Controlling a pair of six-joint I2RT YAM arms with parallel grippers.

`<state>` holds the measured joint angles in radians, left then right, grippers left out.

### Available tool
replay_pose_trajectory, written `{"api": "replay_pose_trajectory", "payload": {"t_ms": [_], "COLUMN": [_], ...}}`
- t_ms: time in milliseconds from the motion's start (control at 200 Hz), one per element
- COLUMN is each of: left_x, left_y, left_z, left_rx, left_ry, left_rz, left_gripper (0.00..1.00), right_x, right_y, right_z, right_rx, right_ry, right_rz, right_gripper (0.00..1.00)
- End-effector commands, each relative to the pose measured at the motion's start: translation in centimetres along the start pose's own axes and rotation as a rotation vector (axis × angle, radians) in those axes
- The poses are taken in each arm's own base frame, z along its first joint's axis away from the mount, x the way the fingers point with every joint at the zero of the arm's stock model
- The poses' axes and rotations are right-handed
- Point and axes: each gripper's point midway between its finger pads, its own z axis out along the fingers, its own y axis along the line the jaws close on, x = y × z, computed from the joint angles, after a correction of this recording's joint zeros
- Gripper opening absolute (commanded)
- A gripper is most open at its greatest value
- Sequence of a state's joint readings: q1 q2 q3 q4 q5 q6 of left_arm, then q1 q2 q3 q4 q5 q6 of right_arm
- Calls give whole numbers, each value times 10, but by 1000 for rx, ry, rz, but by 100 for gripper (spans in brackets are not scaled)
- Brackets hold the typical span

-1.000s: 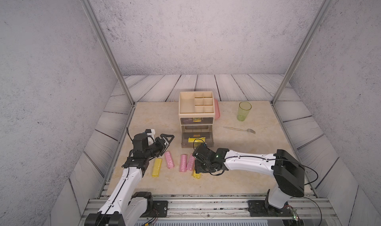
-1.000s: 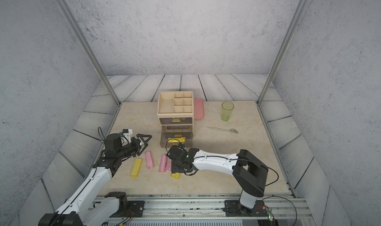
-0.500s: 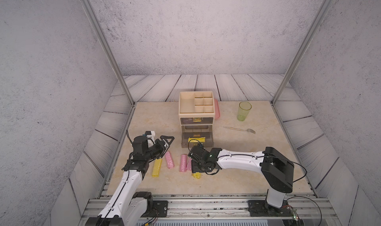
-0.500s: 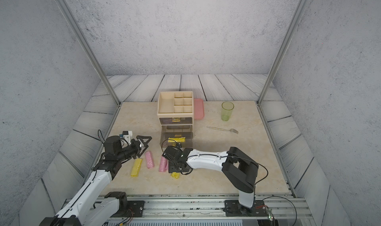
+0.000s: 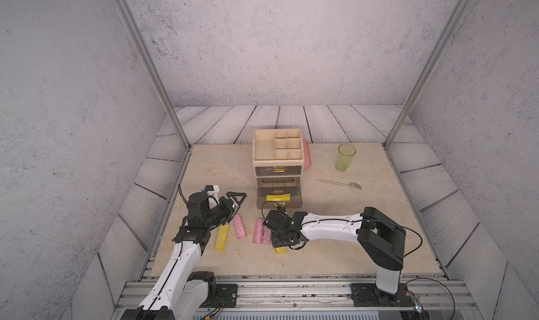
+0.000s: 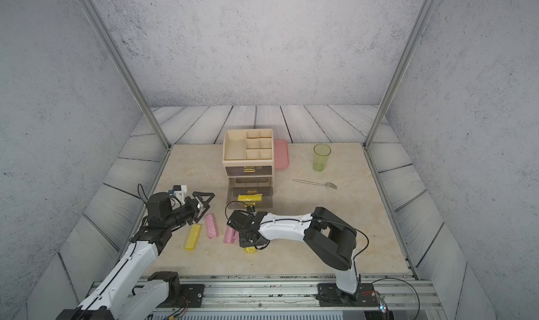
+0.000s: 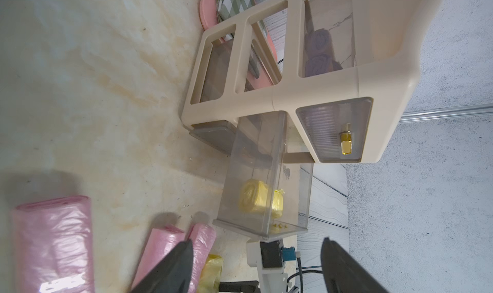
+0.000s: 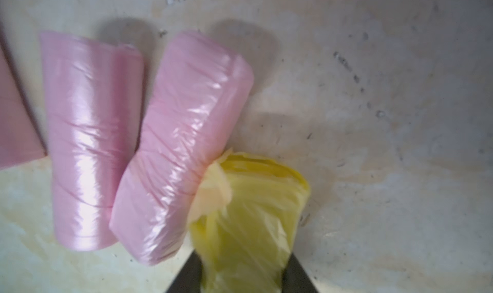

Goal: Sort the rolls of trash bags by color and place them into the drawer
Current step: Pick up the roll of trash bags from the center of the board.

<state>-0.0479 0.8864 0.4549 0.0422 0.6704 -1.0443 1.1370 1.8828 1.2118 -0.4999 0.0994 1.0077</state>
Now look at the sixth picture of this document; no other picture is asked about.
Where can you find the pink sponge block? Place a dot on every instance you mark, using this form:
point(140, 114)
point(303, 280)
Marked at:
point(281, 154)

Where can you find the yellow bag roll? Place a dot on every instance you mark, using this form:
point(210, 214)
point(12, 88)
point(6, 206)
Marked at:
point(250, 198)
point(193, 237)
point(250, 250)

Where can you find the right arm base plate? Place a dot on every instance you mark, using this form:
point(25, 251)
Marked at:
point(329, 295)

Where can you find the pink bag roll middle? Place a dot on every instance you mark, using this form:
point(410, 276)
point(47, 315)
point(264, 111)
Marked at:
point(230, 235)

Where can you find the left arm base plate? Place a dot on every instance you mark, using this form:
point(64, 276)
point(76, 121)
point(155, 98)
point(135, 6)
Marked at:
point(187, 296)

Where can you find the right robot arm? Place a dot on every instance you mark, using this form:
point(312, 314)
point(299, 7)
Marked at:
point(329, 237)

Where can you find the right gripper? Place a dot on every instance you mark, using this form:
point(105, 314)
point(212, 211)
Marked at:
point(242, 243)

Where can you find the green translucent cup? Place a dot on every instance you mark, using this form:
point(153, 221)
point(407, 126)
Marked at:
point(321, 156)

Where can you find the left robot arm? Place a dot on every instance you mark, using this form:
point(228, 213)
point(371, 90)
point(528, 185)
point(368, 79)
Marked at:
point(115, 297)

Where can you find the aluminium frame post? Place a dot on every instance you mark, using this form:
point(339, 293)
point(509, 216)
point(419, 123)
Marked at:
point(405, 58)
point(93, 16)

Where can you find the pink bag roll left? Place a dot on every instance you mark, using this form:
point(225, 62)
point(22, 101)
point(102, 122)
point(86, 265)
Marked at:
point(211, 226)

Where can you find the metal spoon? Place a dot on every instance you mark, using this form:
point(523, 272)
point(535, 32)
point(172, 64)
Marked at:
point(325, 184)

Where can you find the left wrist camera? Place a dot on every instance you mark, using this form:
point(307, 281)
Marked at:
point(179, 192)

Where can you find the right aluminium frame post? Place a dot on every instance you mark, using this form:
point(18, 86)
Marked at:
point(405, 58)

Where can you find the transparent drawer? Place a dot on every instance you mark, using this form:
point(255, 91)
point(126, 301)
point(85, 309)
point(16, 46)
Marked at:
point(249, 171)
point(247, 186)

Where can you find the left aluminium frame post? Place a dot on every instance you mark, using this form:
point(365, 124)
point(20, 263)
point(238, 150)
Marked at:
point(93, 16)

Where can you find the beige drawer organizer cabinet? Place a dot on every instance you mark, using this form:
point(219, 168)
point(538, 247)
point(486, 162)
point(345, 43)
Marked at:
point(249, 147)

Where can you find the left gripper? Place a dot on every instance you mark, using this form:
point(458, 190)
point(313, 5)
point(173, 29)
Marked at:
point(194, 209)

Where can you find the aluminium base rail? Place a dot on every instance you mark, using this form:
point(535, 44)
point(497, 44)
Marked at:
point(399, 297)

